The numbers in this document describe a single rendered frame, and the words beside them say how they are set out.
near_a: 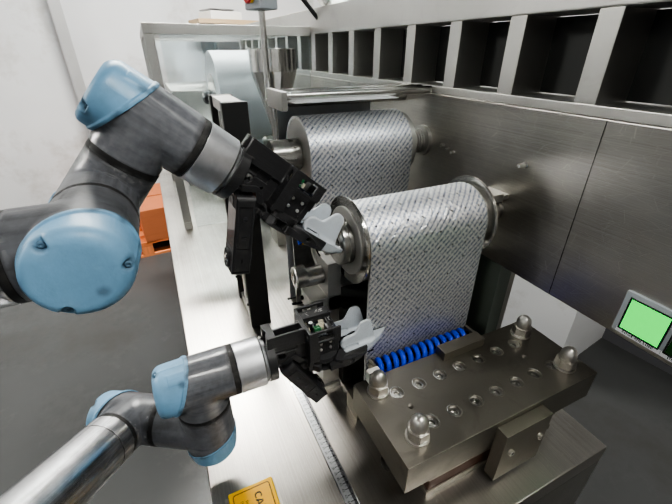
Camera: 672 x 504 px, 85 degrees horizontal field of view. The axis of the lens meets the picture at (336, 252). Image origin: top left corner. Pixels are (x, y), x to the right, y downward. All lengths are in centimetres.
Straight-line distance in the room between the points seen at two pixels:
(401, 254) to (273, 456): 42
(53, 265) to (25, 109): 372
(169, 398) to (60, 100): 359
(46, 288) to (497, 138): 71
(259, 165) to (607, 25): 51
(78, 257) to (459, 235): 54
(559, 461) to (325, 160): 68
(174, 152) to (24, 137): 364
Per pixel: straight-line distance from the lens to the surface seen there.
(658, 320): 68
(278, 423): 78
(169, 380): 56
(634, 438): 228
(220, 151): 44
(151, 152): 44
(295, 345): 59
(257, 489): 69
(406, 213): 60
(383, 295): 62
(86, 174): 44
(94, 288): 33
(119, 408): 68
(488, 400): 69
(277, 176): 48
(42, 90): 400
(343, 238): 57
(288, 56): 120
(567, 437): 87
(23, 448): 228
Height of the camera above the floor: 153
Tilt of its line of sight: 29 degrees down
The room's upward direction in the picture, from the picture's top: straight up
